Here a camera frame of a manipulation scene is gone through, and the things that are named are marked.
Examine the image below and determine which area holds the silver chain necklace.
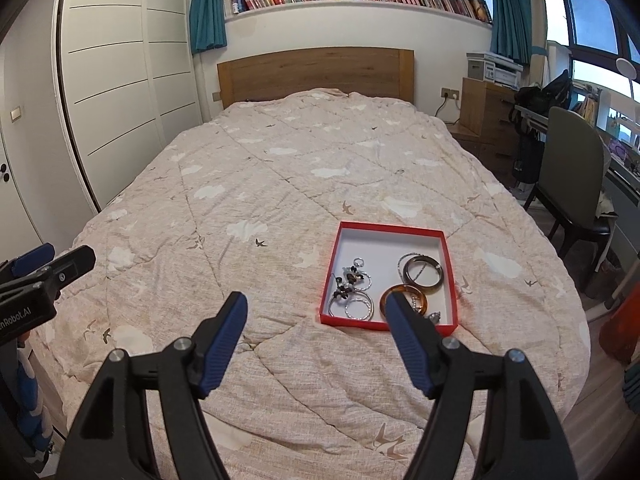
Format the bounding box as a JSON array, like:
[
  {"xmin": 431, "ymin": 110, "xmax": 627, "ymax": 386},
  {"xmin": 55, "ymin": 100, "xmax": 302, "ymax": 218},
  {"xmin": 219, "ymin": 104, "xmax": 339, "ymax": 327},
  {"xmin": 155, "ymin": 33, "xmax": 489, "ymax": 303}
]
[{"xmin": 397, "ymin": 251, "xmax": 442, "ymax": 319}]

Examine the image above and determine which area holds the amber bangle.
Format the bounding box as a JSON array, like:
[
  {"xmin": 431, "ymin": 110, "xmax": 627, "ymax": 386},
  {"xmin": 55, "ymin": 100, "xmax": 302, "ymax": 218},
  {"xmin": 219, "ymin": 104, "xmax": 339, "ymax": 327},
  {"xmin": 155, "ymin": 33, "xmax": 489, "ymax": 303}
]
[{"xmin": 378, "ymin": 283, "xmax": 430, "ymax": 319}]

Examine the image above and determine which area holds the dark olive bangle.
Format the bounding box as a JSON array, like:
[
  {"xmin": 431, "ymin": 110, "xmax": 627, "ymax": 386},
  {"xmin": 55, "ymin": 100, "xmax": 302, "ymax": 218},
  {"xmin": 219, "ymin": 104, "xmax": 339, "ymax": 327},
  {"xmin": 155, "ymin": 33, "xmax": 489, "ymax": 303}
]
[{"xmin": 400, "ymin": 254, "xmax": 444, "ymax": 292}]

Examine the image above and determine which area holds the silver twisted hoop bracelet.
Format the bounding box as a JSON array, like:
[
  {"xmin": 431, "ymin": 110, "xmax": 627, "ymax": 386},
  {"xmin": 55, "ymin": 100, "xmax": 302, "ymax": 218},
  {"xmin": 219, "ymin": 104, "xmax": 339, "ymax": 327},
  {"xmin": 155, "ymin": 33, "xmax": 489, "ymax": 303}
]
[{"xmin": 342, "ymin": 289, "xmax": 377, "ymax": 322}]

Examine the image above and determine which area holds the red shallow jewelry box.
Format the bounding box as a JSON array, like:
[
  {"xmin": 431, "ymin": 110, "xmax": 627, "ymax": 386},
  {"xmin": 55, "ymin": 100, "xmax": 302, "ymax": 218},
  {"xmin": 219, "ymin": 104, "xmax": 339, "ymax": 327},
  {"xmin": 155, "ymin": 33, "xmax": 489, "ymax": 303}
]
[{"xmin": 319, "ymin": 221, "xmax": 459, "ymax": 336}]

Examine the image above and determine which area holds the black white beaded bracelet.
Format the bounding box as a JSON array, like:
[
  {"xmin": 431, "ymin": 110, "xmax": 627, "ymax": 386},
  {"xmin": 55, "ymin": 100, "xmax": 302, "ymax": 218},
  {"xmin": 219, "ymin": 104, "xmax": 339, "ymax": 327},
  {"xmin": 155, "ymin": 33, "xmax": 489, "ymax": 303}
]
[{"xmin": 332, "ymin": 264, "xmax": 366, "ymax": 304}]

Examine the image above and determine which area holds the white door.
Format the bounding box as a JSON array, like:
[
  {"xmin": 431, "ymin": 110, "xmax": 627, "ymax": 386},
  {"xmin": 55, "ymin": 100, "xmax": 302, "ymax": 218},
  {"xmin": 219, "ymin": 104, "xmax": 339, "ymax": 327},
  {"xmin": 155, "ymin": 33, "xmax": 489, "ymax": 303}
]
[{"xmin": 1, "ymin": 52, "xmax": 41, "ymax": 260}]

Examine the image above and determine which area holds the silver charm pendant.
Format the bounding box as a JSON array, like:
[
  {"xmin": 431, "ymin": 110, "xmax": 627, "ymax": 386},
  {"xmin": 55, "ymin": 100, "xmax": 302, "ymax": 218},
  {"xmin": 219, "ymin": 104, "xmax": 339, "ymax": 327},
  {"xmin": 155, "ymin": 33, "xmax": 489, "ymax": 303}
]
[{"xmin": 427, "ymin": 311, "xmax": 440, "ymax": 324}]

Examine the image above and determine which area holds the pink cloud-print quilt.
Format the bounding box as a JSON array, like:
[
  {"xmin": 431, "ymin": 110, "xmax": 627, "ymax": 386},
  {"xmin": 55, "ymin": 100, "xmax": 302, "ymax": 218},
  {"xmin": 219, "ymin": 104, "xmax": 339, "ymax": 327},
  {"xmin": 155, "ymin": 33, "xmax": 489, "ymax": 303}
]
[{"xmin": 32, "ymin": 89, "xmax": 590, "ymax": 479}]

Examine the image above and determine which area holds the white sliding wardrobe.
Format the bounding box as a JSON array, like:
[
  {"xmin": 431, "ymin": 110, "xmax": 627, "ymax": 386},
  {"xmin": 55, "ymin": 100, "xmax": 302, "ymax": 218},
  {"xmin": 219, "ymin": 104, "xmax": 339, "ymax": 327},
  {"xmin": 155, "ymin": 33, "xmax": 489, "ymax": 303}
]
[{"xmin": 58, "ymin": 0, "xmax": 203, "ymax": 208}]

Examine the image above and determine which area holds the grey office chair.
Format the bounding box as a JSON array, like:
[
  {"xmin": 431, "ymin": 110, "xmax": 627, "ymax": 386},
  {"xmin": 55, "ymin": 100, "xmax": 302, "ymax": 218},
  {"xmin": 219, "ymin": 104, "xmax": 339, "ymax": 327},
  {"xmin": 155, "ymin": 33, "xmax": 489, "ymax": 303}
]
[{"xmin": 524, "ymin": 106, "xmax": 617, "ymax": 290}]

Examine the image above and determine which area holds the wooden nightstand dresser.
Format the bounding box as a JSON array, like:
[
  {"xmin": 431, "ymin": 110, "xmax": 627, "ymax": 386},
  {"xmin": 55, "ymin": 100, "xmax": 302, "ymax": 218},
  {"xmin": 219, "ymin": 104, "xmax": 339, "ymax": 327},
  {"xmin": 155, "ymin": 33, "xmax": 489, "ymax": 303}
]
[{"xmin": 447, "ymin": 78, "xmax": 518, "ymax": 188}]

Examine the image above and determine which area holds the teal left curtain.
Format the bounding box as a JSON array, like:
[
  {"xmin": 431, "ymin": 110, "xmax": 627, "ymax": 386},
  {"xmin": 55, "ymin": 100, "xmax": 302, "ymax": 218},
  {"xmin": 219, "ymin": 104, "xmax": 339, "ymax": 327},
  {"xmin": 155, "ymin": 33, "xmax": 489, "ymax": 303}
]
[{"xmin": 189, "ymin": 0, "xmax": 227, "ymax": 54}]

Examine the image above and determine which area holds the teal curtain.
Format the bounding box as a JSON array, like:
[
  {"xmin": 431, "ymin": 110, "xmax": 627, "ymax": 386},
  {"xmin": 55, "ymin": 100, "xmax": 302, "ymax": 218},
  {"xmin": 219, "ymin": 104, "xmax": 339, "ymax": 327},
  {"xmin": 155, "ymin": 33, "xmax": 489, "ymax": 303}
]
[
  {"xmin": 490, "ymin": 0, "xmax": 533, "ymax": 66},
  {"xmin": 189, "ymin": 0, "xmax": 227, "ymax": 54}
]

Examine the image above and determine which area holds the black bag on desk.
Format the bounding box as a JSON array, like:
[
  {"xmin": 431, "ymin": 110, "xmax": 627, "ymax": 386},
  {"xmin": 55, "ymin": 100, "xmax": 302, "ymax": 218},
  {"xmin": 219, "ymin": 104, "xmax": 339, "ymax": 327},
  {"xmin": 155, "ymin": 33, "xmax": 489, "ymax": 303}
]
[{"xmin": 509, "ymin": 70, "xmax": 573, "ymax": 124}]

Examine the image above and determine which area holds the white printer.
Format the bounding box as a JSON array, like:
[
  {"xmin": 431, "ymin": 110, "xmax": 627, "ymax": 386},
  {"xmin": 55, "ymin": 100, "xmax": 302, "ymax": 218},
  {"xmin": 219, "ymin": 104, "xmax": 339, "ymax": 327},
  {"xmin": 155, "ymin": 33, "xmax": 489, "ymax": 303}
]
[{"xmin": 466, "ymin": 52, "xmax": 524, "ymax": 90}]

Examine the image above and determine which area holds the wooden headboard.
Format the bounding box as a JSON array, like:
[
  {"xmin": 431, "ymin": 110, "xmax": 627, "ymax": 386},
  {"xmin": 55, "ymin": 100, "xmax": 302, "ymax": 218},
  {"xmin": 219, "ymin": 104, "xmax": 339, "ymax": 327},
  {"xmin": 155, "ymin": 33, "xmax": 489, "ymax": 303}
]
[{"xmin": 213, "ymin": 47, "xmax": 414, "ymax": 108}]

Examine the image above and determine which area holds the teal right curtain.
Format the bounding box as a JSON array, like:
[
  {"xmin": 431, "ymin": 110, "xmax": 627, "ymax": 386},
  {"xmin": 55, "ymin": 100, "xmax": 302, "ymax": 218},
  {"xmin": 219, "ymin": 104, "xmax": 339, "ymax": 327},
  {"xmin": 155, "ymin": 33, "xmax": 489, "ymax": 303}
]
[{"xmin": 490, "ymin": 0, "xmax": 533, "ymax": 66}]

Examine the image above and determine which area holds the black door handle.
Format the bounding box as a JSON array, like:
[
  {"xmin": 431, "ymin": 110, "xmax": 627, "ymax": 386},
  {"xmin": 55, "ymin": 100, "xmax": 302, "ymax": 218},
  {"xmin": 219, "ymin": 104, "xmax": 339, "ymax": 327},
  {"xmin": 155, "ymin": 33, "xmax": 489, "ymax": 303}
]
[{"xmin": 0, "ymin": 162, "xmax": 11, "ymax": 182}]

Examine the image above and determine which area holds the wall light switch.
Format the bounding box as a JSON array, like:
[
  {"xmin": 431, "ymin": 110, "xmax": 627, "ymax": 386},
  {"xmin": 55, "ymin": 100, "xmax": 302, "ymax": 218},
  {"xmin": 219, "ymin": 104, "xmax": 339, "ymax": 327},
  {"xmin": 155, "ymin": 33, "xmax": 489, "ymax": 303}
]
[{"xmin": 10, "ymin": 106, "xmax": 22, "ymax": 122}]

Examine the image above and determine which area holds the silver bracelet in box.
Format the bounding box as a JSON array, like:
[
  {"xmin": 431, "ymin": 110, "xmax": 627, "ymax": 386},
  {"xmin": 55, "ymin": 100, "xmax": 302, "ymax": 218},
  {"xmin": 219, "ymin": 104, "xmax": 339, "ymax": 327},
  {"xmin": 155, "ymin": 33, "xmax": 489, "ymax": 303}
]
[{"xmin": 326, "ymin": 268, "xmax": 374, "ymax": 319}]

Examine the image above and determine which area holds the wall power socket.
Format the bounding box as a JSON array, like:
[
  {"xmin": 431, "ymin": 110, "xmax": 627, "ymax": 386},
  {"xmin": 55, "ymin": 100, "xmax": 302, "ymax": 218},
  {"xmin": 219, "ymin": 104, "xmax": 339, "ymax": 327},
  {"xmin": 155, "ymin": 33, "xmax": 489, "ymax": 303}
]
[{"xmin": 440, "ymin": 87, "xmax": 460, "ymax": 101}]

